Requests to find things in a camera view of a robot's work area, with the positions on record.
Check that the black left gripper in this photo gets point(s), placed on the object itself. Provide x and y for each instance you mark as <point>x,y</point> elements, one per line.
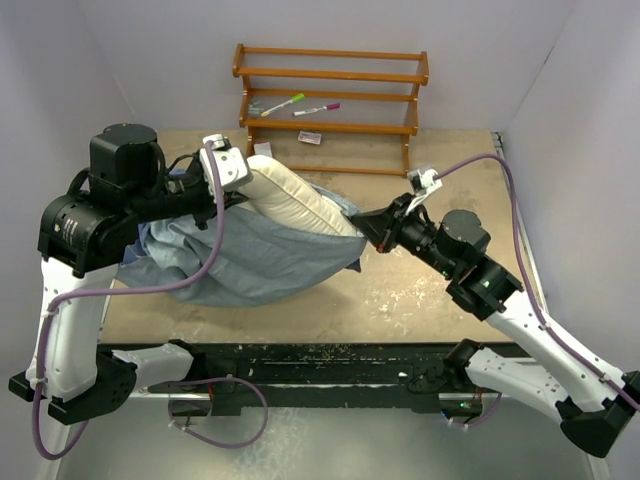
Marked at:
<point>208,210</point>

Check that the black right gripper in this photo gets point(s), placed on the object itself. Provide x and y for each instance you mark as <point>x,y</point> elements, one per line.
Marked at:
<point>383,228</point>

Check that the cream white pillow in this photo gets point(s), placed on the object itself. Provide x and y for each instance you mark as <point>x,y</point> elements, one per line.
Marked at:
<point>281,195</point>

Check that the blue printed pillowcase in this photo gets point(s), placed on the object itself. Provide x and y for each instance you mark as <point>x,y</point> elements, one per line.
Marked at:
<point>260,262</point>

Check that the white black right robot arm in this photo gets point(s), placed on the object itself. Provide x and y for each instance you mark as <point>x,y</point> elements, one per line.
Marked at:
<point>590,399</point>

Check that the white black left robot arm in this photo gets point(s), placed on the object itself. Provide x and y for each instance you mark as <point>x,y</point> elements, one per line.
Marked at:
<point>82,240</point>

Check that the white red small box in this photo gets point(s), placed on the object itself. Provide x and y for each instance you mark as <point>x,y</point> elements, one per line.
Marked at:
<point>264,149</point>

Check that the pale green small clips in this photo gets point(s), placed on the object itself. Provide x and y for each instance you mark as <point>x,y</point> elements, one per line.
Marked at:
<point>255,107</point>

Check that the white red label card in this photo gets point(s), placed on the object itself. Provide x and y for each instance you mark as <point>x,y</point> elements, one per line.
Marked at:
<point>312,138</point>

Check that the wooden slatted rack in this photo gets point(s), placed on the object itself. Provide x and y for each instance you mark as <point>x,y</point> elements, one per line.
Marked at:
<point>292,109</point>

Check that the magenta cap marker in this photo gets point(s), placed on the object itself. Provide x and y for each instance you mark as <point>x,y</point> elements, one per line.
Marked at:
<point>313,110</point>

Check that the green cap marker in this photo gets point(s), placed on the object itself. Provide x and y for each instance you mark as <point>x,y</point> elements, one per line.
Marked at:
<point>294,99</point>

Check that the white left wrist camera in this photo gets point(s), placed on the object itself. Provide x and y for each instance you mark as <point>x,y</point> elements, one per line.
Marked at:
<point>233,169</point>

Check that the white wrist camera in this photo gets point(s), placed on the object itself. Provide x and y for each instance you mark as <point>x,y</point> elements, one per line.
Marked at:
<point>424,182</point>
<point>233,169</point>

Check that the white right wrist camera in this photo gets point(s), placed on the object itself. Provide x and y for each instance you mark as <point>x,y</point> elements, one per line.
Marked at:
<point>424,182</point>

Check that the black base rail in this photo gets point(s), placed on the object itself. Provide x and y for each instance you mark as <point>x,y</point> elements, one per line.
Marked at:
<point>409,376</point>

